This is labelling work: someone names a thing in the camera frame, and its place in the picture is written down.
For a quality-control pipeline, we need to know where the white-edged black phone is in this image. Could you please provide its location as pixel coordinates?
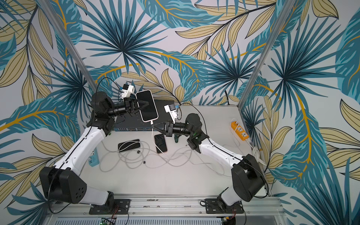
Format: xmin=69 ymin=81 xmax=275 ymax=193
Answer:
xmin=136 ymin=90 xmax=158 ymax=122

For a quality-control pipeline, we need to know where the pink-edged black phone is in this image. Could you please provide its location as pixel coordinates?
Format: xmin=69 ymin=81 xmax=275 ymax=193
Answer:
xmin=154 ymin=134 xmax=167 ymax=154

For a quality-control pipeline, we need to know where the white charging cable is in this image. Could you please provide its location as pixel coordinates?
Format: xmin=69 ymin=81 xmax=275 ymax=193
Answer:
xmin=150 ymin=120 xmax=240 ymax=176

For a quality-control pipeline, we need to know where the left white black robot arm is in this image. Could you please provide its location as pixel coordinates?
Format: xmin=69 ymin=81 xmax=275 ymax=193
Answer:
xmin=39 ymin=91 xmax=154 ymax=207

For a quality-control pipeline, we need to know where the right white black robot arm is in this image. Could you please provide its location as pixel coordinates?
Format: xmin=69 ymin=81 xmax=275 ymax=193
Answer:
xmin=152 ymin=113 xmax=266 ymax=207

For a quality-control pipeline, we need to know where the light blue power strip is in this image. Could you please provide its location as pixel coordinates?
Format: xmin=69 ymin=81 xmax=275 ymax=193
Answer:
xmin=88 ymin=148 xmax=99 ymax=167

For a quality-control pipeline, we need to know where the orange power strip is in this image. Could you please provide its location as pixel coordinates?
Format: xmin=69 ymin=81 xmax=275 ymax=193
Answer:
xmin=231 ymin=121 xmax=249 ymax=141

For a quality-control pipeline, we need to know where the green handled screwdriver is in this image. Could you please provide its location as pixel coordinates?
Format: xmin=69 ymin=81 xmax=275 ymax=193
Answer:
xmin=174 ymin=134 xmax=181 ymax=143

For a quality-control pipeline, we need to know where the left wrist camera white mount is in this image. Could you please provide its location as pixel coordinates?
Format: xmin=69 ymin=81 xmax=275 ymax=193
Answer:
xmin=121 ymin=84 xmax=135 ymax=98

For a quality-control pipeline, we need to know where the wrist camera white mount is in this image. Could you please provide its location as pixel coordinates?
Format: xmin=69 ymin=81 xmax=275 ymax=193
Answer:
xmin=121 ymin=84 xmax=135 ymax=98
xmin=164 ymin=104 xmax=178 ymax=122

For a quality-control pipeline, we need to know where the grey network switch box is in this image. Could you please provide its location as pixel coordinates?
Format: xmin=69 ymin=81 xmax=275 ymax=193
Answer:
xmin=114 ymin=100 xmax=174 ymax=132

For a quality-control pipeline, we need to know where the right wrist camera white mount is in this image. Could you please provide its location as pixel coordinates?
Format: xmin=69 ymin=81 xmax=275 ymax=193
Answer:
xmin=164 ymin=104 xmax=178 ymax=122

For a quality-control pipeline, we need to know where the grey looping cable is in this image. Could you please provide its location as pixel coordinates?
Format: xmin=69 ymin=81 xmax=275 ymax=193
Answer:
xmin=98 ymin=139 xmax=197 ymax=172

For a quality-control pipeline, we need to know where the aluminium front rail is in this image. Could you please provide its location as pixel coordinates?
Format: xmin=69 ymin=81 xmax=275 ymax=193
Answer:
xmin=44 ymin=195 xmax=289 ymax=225

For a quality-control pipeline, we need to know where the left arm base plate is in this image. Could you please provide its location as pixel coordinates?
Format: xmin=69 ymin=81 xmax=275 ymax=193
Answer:
xmin=89 ymin=199 xmax=131 ymax=215

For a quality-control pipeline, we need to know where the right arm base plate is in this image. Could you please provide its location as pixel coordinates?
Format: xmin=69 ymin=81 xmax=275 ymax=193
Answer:
xmin=200 ymin=198 xmax=244 ymax=215

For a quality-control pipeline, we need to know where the white power strip cord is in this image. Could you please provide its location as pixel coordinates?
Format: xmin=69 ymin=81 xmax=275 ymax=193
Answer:
xmin=230 ymin=118 xmax=268 ymax=167

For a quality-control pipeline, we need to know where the left aluminium corner post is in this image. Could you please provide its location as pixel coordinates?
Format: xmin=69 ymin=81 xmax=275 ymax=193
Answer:
xmin=36 ymin=0 xmax=109 ymax=109

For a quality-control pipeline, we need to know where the aluminium corner post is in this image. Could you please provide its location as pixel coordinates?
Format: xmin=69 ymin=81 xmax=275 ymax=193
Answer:
xmin=238 ymin=0 xmax=295 ymax=112
xmin=36 ymin=0 xmax=109 ymax=109

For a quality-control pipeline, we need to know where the right aluminium corner post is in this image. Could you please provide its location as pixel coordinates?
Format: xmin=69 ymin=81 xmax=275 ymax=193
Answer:
xmin=238 ymin=0 xmax=295 ymax=112

